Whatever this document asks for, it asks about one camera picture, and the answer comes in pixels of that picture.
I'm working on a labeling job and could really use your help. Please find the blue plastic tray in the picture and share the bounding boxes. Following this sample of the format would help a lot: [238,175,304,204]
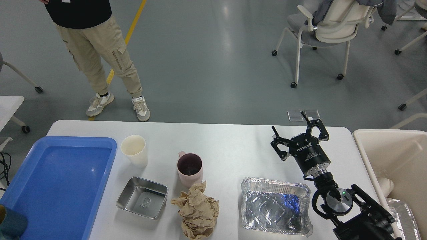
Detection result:
[1,136,117,240]

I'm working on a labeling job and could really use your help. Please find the grey jacket on chair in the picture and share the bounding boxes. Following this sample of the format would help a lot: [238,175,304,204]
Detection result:
[312,0,397,25]

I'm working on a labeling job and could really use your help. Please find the white office chair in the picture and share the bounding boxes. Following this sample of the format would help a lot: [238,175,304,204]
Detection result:
[272,0,377,88]

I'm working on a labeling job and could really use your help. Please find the black cable at left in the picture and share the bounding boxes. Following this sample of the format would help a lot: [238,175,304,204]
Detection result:
[0,151,12,190]

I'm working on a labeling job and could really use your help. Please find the person in beige trousers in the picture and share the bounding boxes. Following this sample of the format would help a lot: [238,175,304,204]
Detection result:
[42,0,150,122]

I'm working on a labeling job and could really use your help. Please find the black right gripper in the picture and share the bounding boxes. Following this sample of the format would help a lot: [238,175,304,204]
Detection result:
[271,111,331,176]

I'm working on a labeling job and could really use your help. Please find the white paper cup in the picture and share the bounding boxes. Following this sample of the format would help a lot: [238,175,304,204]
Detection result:
[120,135,148,168]

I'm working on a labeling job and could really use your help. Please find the aluminium foil container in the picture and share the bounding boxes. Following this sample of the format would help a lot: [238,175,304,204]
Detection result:
[241,177,313,237]

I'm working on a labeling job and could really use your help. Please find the teal cup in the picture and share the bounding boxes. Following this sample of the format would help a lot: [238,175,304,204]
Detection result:
[0,205,28,240]

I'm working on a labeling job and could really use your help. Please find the clear floor socket cover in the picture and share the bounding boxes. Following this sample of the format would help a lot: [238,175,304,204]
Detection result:
[287,110,320,122]

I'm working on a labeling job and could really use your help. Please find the chair base at left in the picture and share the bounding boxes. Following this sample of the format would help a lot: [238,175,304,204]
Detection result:
[0,53,44,94]

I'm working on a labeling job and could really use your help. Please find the crumpled brown paper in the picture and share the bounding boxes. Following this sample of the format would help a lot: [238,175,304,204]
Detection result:
[171,181,220,240]

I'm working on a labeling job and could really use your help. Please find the square steel tray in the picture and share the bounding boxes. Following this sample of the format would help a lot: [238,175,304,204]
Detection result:
[116,177,169,220]

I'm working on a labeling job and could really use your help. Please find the chair legs at right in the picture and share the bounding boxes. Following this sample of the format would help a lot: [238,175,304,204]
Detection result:
[382,0,427,130]

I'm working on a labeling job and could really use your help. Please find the beige plastic bin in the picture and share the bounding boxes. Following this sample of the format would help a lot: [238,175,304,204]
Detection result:
[353,129,427,240]

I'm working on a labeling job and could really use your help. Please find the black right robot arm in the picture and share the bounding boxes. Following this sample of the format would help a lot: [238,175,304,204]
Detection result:
[271,111,395,240]

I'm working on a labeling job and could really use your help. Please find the white side table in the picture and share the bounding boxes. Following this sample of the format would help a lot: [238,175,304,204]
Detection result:
[0,96,31,133]

